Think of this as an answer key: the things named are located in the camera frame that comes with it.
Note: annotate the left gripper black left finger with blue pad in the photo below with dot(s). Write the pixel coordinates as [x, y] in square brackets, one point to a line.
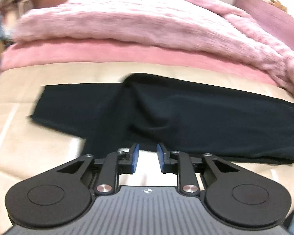
[63, 194]

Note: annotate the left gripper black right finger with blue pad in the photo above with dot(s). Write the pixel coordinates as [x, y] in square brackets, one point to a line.
[230, 193]

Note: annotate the black pants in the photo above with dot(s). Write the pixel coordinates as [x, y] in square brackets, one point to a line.
[190, 117]

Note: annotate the cream leather bed bench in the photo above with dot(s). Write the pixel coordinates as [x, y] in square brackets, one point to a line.
[27, 149]

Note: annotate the pink bed sheet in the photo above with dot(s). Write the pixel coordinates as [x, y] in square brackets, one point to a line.
[68, 50]

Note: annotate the purple pillow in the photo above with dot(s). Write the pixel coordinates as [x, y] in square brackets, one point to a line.
[270, 18]

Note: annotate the small orange plush toy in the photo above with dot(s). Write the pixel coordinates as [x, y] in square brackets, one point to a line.
[277, 4]

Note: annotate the fluffy mauve blanket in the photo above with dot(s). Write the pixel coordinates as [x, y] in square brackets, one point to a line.
[193, 25]

